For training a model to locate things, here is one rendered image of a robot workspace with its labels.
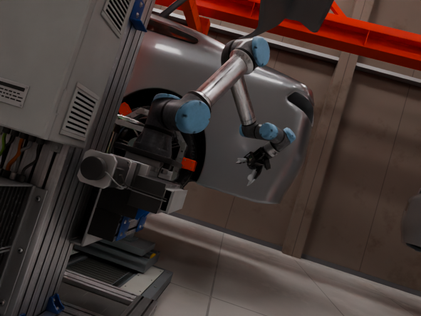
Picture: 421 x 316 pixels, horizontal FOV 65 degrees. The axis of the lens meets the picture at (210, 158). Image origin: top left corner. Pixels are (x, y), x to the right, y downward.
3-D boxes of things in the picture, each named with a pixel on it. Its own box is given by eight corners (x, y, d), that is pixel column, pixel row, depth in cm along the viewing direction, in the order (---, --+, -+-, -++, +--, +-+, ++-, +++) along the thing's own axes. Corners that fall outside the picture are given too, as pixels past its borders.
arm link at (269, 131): (250, 135, 158) (263, 142, 166) (269, 138, 150) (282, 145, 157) (255, 120, 159) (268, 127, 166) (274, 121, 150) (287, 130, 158)
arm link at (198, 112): (170, 137, 126) (250, 58, 149) (195, 142, 116) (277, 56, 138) (154, 111, 120) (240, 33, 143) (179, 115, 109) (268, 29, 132)
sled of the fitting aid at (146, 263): (156, 263, 251) (161, 250, 252) (143, 274, 215) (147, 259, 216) (96, 241, 257) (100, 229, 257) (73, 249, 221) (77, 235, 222)
